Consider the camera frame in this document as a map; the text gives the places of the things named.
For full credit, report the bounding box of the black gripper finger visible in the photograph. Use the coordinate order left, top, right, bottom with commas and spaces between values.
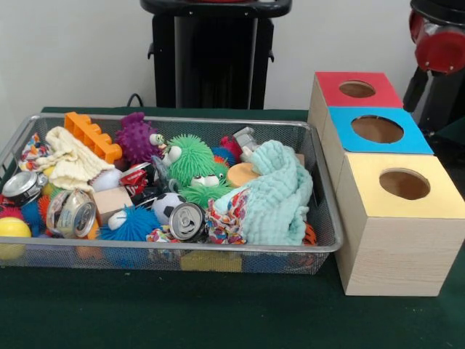
403, 67, 426, 113

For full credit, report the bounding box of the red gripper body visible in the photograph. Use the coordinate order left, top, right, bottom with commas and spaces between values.
408, 9, 465, 76

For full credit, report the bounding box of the red black drink can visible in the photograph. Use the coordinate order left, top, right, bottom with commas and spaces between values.
118, 162, 161, 205

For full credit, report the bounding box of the wooden box with three holes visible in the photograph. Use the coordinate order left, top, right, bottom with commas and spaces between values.
307, 71, 465, 297

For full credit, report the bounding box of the black flat panel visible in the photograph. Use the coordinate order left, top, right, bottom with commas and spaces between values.
417, 71, 465, 127

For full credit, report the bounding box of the dark green table cloth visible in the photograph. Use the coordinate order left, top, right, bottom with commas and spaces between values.
432, 118, 465, 146
0, 105, 465, 349

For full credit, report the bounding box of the mint green cloth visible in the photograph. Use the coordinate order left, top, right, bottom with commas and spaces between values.
214, 140, 314, 247

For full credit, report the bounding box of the green fuzzy toy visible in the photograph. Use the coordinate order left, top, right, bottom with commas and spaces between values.
166, 134, 216, 186

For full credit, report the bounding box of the small soccer ball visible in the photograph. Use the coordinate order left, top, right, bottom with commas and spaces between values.
151, 192, 187, 225

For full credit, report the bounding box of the purple spiky toy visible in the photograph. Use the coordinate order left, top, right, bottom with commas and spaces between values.
115, 111, 168, 164

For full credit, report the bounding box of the blue fuzzy toy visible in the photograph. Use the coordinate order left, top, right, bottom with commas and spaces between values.
97, 205, 163, 241

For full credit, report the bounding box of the orange toy building block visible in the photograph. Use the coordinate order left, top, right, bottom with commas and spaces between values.
64, 111, 124, 164

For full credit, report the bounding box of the cream knitted cloth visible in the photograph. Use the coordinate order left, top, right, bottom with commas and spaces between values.
45, 127, 116, 192

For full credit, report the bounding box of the yellow ball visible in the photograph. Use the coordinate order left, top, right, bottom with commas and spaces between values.
0, 217, 33, 260

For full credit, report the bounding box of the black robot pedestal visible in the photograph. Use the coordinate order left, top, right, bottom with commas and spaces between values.
139, 0, 294, 110

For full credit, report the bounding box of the shallow wire mesh bin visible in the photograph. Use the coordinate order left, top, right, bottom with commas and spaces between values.
0, 113, 345, 276

